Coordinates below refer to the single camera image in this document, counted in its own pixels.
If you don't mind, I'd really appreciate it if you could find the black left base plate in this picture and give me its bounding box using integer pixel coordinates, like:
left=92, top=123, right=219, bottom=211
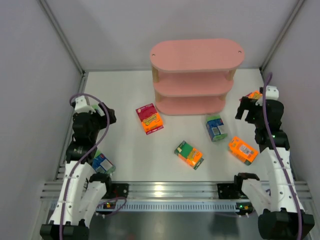
left=109, top=183, right=129, bottom=199

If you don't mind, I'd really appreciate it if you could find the pink orange sponge pack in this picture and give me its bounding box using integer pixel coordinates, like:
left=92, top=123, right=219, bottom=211
left=135, top=103, right=164, bottom=135
left=239, top=90, right=263, bottom=102

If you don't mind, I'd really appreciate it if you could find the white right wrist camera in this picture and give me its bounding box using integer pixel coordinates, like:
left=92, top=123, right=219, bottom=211
left=255, top=85, right=279, bottom=107

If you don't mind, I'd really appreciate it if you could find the aluminium mounting rail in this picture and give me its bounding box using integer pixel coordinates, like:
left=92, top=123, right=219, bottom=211
left=39, top=180, right=313, bottom=213

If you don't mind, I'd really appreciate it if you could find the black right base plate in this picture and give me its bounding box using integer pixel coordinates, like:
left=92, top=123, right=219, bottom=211
left=217, top=183, right=239, bottom=200

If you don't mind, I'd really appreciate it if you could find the pink three-tier shelf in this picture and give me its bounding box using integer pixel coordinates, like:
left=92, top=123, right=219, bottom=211
left=149, top=38, right=245, bottom=116

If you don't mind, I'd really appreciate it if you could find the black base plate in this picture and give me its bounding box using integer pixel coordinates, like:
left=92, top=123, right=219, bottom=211
left=109, top=183, right=129, bottom=199
left=217, top=183, right=239, bottom=200

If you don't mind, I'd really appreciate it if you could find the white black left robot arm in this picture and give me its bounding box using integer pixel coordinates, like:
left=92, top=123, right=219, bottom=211
left=40, top=100, right=117, bottom=240

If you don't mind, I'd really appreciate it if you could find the green orange sponge pack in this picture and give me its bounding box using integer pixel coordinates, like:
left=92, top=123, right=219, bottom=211
left=174, top=140, right=204, bottom=170

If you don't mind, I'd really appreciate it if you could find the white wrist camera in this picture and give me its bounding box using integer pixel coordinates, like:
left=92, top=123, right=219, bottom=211
left=255, top=85, right=279, bottom=107
left=74, top=95, right=96, bottom=114

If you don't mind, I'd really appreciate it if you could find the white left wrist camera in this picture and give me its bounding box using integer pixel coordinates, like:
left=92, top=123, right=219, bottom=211
left=74, top=95, right=96, bottom=114

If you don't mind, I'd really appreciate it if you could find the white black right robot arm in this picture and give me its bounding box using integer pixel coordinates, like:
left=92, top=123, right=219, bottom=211
left=234, top=96, right=315, bottom=240

